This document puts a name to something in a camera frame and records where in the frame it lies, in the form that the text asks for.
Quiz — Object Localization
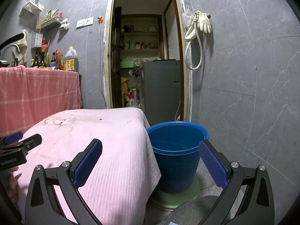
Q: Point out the chrome kitchen faucet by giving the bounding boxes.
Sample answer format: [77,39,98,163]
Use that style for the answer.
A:
[1,43,20,64]

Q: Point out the person's left hand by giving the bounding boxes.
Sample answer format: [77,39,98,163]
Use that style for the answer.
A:
[7,166,19,204]

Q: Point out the pink checked towel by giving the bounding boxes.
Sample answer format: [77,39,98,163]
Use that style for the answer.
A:
[1,66,82,136]

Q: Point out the pink table cloth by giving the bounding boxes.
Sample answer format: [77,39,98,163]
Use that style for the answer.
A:
[15,108,161,224]

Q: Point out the green stool under bucket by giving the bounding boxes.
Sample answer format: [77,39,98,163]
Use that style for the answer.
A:
[149,174,201,211]

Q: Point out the dark soy sauce bottle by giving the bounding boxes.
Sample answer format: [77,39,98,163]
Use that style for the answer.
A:
[31,52,46,69]

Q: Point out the brown sauce bottle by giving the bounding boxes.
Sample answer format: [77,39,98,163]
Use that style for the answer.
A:
[55,49,64,70]

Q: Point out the beige hanging rag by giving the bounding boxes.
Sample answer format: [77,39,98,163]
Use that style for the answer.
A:
[13,29,29,65]

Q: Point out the large oil jug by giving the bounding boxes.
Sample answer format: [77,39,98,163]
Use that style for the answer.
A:
[63,46,79,72]

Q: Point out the blue plastic bucket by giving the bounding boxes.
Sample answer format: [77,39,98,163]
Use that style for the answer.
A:
[147,121,209,194]

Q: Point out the white red sack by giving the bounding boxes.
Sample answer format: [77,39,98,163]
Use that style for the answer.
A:
[124,88,138,107]

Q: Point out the green box on shelf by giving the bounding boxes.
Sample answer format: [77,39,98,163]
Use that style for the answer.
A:
[121,60,134,69]

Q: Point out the grey refrigerator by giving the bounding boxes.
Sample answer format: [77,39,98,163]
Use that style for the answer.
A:
[143,59,181,125]

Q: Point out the dark wooden door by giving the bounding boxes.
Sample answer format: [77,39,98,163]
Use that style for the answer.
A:
[111,7,122,108]

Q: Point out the white rubber gloves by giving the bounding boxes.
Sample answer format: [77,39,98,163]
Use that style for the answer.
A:
[184,10,212,41]

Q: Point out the wall shelf rack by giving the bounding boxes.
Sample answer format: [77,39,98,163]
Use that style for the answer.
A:
[41,17,63,30]

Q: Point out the white wall socket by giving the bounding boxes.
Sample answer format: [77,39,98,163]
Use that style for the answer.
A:
[76,17,94,29]

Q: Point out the white wall basket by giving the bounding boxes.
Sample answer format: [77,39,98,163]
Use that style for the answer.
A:
[22,0,45,15]

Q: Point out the white hose loop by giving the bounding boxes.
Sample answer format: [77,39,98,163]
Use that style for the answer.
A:
[184,25,203,71]

